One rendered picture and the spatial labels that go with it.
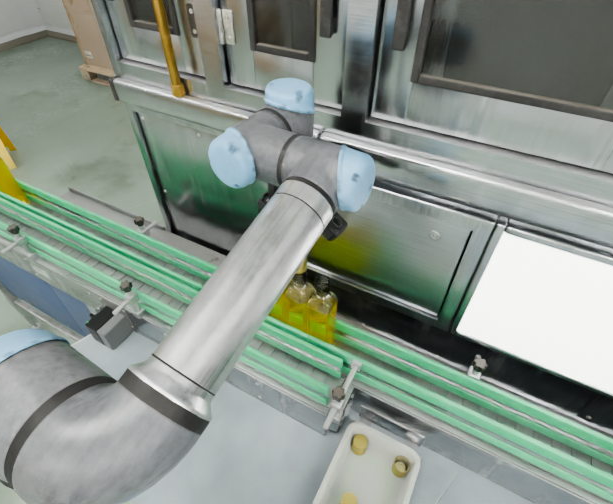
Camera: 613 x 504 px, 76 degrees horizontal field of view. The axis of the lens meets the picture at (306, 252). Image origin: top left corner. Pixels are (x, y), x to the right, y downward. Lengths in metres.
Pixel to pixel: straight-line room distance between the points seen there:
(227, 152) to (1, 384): 0.34
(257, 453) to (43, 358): 0.70
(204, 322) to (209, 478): 0.72
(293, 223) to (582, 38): 0.46
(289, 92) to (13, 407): 0.48
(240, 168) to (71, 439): 0.34
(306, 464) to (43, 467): 0.74
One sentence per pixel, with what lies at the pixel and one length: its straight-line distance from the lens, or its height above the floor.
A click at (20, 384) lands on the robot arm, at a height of 1.44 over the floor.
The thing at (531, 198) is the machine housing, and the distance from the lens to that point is 0.75.
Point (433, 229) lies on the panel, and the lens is 0.82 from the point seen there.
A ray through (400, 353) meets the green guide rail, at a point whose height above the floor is 0.95.
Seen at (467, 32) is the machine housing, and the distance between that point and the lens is 0.70.
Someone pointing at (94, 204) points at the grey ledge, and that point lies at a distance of 1.64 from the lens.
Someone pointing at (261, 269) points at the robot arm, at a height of 1.47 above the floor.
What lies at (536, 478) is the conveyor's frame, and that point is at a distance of 1.05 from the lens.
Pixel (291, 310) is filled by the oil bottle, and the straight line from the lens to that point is 0.93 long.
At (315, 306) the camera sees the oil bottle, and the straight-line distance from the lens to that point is 0.88.
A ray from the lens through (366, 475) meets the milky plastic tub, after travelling 1.05.
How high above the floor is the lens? 1.78
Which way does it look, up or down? 45 degrees down
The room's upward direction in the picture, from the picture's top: straight up
